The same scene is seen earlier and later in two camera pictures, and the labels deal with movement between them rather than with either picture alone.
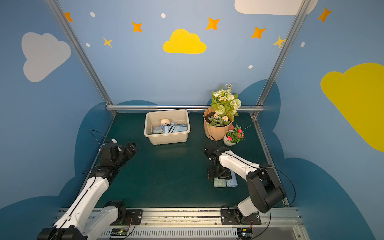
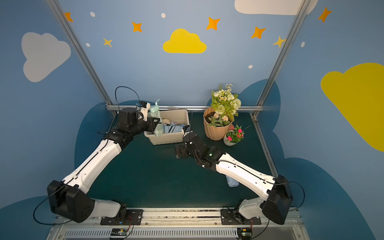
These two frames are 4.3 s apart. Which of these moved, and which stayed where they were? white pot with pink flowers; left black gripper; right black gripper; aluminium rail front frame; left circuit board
Moved: left black gripper; right black gripper
Stayed: aluminium rail front frame; white pot with pink flowers; left circuit board
